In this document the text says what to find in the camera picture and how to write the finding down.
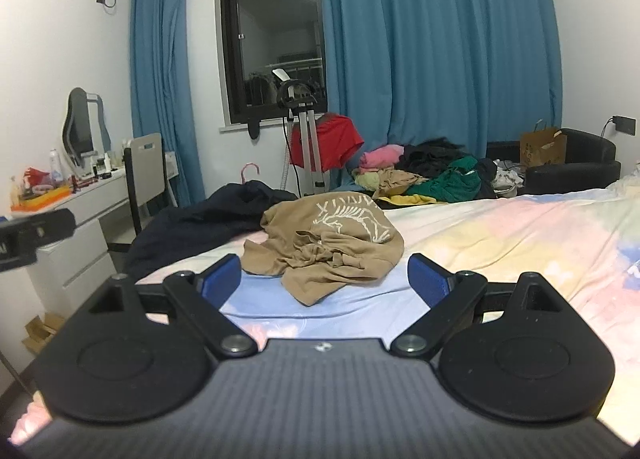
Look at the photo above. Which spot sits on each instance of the dark navy garment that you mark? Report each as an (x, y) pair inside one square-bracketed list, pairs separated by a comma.
[(200, 224)]

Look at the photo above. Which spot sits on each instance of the orange tray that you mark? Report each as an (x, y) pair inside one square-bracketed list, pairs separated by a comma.
[(45, 199)]

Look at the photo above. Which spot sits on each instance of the red plastic bag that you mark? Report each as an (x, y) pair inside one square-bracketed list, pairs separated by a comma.
[(35, 175)]

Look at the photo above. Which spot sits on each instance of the wide blue curtain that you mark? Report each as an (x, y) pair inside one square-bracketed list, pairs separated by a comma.
[(440, 39)]

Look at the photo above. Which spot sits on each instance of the yellow-green garment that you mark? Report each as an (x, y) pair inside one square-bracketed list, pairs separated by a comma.
[(365, 180)]

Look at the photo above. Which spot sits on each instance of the yellow garment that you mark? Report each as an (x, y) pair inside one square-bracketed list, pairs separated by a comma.
[(410, 199)]

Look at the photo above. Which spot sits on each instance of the blue cloth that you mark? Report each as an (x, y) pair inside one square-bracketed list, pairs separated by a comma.
[(345, 187)]

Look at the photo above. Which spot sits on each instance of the silver tripod with device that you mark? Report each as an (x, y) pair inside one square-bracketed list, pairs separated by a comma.
[(310, 149)]

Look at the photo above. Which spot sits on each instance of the green garment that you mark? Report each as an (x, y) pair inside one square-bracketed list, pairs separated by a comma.
[(455, 184)]

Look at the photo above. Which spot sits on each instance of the red garment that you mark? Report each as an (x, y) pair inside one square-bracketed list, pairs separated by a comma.
[(335, 139)]

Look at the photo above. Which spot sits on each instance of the brown paper bag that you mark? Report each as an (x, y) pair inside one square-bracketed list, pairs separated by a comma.
[(542, 149)]

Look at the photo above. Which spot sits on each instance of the tan printed t-shirt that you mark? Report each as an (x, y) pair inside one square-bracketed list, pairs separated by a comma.
[(325, 249)]

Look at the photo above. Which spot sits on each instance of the white dresser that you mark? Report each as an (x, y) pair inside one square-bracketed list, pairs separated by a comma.
[(75, 239)]

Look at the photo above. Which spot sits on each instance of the pink hanger hook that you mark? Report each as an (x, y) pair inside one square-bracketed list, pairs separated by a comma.
[(245, 171)]

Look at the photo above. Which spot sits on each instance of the dark framed window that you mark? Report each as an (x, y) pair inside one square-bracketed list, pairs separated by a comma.
[(270, 14)]

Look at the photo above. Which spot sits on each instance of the black garment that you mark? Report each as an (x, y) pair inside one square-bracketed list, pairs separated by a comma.
[(430, 156)]

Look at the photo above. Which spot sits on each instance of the cluster of cosmetic bottles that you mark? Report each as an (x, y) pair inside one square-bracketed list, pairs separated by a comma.
[(104, 170)]

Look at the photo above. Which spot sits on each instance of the white grey garment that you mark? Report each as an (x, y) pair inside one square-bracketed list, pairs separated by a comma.
[(507, 184)]

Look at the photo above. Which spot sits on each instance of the grey backed chair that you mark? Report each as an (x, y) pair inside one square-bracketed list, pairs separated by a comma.
[(147, 164)]

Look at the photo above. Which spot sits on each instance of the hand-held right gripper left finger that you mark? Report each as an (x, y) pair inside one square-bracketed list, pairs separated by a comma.
[(227, 279)]

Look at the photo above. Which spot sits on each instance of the wavy framed mirror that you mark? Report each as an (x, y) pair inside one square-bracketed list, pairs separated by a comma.
[(80, 124)]

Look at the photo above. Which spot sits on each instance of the small black hanging object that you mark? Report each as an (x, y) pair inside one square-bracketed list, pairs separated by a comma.
[(254, 130)]

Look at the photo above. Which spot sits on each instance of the cardboard box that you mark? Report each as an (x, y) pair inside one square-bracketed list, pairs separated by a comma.
[(42, 334)]

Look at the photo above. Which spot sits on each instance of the black sofa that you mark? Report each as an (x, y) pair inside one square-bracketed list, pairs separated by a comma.
[(575, 174)]

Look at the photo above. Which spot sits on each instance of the narrow blue curtain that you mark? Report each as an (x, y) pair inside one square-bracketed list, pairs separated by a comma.
[(160, 89)]

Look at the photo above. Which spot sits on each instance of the pink garment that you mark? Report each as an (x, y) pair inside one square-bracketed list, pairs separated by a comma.
[(380, 156)]

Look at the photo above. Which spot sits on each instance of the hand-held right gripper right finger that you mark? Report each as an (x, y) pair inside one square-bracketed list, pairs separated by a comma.
[(427, 281)]

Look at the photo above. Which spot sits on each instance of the light brown garment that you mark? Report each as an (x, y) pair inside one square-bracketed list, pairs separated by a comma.
[(395, 181)]

